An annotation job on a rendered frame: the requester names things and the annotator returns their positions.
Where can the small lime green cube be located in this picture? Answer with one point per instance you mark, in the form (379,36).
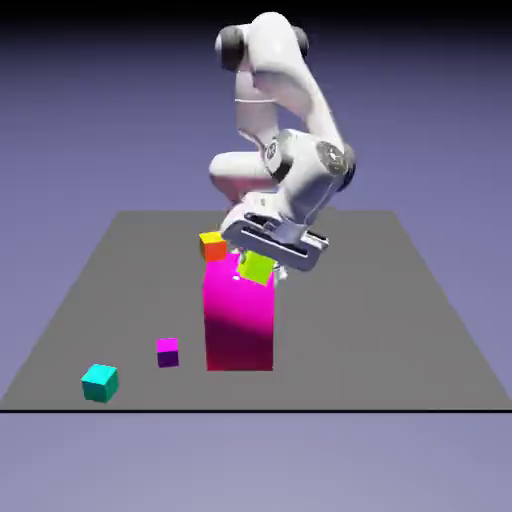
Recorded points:
(256,267)

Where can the small teal cube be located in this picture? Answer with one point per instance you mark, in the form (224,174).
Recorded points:
(100,383)

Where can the small orange cube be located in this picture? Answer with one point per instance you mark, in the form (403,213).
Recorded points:
(212,247)

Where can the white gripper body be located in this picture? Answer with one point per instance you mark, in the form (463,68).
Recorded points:
(276,244)

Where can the small purple cube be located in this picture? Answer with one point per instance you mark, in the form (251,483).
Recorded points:
(167,352)

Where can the large magenta box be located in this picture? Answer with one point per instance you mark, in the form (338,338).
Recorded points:
(239,320)

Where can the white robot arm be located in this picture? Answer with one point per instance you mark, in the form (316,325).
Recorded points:
(280,80)

